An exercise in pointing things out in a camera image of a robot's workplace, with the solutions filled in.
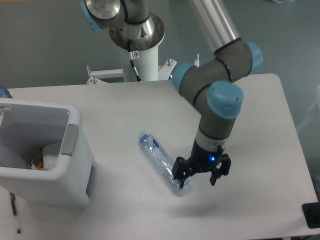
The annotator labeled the colourful snack wrapper in bin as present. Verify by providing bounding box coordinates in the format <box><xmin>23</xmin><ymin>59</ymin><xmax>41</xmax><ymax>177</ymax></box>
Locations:
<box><xmin>28</xmin><ymin>148</ymin><xmax>45</xmax><ymax>171</ymax></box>

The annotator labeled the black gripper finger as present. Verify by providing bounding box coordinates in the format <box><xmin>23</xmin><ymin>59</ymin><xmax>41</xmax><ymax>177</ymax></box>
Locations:
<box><xmin>172</xmin><ymin>156</ymin><xmax>194</xmax><ymax>189</ymax></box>
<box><xmin>209</xmin><ymin>153</ymin><xmax>232</xmax><ymax>186</ymax></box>

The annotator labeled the white plastic trash can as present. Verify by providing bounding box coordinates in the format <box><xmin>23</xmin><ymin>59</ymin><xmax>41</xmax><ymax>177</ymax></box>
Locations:
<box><xmin>0</xmin><ymin>98</ymin><xmax>95</xmax><ymax>207</ymax></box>

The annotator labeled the white paper wrapper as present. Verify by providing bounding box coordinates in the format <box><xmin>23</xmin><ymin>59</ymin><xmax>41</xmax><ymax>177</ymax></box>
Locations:
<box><xmin>43</xmin><ymin>141</ymin><xmax>62</xmax><ymax>171</ymax></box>

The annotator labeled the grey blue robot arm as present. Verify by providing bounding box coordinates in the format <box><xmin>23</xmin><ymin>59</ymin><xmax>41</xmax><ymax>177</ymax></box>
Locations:
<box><xmin>80</xmin><ymin>0</ymin><xmax>263</xmax><ymax>188</ymax></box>

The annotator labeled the black device at table edge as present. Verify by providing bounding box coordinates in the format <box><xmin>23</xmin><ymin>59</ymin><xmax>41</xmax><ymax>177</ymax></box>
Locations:
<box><xmin>302</xmin><ymin>202</ymin><xmax>320</xmax><ymax>229</ymax></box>

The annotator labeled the blue bottle behind bin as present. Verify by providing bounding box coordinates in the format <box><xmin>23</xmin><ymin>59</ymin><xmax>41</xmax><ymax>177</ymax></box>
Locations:
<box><xmin>0</xmin><ymin>85</ymin><xmax>13</xmax><ymax>99</ymax></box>

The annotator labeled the black pen on table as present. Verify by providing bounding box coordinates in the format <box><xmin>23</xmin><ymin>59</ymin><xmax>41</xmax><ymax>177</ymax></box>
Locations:
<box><xmin>9</xmin><ymin>192</ymin><xmax>21</xmax><ymax>234</ymax></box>

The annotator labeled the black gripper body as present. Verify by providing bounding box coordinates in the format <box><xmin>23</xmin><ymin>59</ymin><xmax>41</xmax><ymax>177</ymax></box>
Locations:
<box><xmin>188</xmin><ymin>141</ymin><xmax>224</xmax><ymax>176</ymax></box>

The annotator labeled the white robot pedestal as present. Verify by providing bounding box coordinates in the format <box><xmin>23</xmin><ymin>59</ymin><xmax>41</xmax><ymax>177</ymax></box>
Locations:
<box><xmin>86</xmin><ymin>13</ymin><xmax>177</xmax><ymax>84</ymax></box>

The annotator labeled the clear blue plastic bottle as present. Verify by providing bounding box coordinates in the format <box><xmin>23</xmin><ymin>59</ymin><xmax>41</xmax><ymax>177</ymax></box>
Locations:
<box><xmin>137</xmin><ymin>131</ymin><xmax>192</xmax><ymax>198</ymax></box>

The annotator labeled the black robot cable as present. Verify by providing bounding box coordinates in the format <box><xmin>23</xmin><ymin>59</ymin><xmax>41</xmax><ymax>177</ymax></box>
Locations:
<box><xmin>126</xmin><ymin>38</ymin><xmax>143</xmax><ymax>83</ymax></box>

